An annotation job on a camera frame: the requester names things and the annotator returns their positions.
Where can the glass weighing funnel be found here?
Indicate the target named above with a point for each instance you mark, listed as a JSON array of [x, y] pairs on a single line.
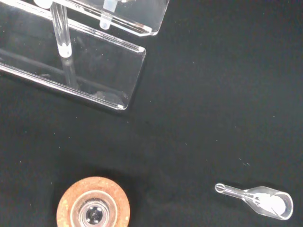
[[267, 202]]

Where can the glass round-bottom flask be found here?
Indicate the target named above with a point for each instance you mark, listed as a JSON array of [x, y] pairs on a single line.
[[94, 214]]

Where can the clear acrylic funnel stand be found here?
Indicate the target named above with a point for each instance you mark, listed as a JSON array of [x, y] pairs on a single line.
[[99, 66]]

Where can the black bench cloth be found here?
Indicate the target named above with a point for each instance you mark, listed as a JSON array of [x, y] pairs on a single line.
[[201, 106]]

